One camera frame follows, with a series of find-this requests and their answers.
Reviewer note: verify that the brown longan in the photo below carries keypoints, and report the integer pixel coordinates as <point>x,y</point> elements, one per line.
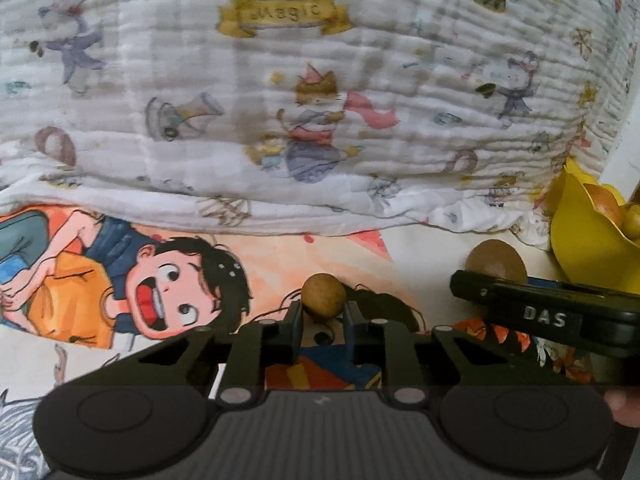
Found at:
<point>322,292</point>

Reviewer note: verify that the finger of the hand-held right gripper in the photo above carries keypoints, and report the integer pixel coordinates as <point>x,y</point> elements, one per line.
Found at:
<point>500,290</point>

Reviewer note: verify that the large red apple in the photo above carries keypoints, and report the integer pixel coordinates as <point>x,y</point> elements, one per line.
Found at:
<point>602,202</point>

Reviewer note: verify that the colourful comic drawing mat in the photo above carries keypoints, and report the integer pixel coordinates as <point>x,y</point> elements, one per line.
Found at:
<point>320,375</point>

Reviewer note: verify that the person's right hand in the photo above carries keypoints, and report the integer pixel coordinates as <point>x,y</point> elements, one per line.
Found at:
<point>622,407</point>

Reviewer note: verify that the yellow plastic bowl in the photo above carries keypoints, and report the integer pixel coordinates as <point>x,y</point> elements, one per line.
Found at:
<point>585,250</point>

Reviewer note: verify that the large yellow lemon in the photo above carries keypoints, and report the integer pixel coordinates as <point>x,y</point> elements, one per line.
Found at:
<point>632,222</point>

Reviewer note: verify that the brown kiwi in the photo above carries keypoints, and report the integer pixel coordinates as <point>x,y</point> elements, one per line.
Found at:
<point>492,257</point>

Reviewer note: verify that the cartoon boy drawing mat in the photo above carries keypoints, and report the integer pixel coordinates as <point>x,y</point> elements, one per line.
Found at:
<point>150,280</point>

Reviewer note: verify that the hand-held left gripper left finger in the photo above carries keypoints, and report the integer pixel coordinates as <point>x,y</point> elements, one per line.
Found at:
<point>290,335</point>

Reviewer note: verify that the white printed blanket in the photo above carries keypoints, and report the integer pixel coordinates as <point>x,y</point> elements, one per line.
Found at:
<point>200,60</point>

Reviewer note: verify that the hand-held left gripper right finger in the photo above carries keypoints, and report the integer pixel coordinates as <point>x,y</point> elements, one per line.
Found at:
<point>357,335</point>

